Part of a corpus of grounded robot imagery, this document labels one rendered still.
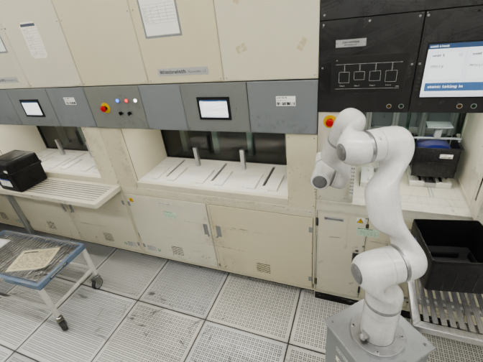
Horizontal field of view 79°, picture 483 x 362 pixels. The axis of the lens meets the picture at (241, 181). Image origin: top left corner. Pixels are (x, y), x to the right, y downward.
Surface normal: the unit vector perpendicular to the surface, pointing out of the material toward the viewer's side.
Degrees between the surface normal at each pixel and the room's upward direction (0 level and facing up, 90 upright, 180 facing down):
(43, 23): 90
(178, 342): 0
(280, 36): 90
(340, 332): 0
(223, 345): 0
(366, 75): 90
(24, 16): 90
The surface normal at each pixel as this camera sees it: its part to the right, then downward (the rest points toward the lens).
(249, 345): -0.11, -0.86
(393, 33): -0.35, 0.51
